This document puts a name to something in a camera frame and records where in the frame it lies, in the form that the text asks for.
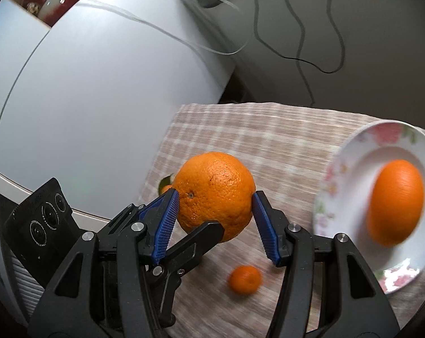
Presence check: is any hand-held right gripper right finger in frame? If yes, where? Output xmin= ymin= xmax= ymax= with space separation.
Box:
xmin=251 ymin=190 xmax=401 ymax=338

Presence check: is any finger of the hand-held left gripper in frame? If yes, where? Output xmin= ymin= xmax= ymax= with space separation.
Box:
xmin=155 ymin=220 xmax=226 ymax=329

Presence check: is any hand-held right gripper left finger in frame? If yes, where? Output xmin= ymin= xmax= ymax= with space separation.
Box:
xmin=26 ymin=188 xmax=181 ymax=338

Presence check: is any small tangerine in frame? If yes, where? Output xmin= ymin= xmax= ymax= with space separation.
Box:
xmin=158 ymin=174 xmax=175 ymax=195
xmin=228 ymin=265 xmax=262 ymax=296

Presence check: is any large bumpy orange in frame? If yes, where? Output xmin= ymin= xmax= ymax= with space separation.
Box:
xmin=172 ymin=151 xmax=257 ymax=243

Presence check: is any white fruit bowl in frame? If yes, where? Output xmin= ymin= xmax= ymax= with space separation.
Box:
xmin=313 ymin=120 xmax=425 ymax=294

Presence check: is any beige checked blanket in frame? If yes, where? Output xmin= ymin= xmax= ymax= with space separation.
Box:
xmin=138 ymin=103 xmax=425 ymax=338

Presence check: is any large smooth orange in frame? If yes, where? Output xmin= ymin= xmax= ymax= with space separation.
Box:
xmin=366 ymin=159 xmax=425 ymax=247

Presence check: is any white cabinet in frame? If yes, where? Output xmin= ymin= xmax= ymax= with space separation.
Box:
xmin=0 ymin=0 xmax=250 ymax=222

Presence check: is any red patterned box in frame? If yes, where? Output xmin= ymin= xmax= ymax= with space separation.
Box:
xmin=5 ymin=0 xmax=80 ymax=29

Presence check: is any black cable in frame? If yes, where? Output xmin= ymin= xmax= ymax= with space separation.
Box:
xmin=276 ymin=0 xmax=315 ymax=107
xmin=251 ymin=0 xmax=346 ymax=74

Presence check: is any white cable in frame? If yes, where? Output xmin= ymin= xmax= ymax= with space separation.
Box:
xmin=40 ymin=0 xmax=250 ymax=56

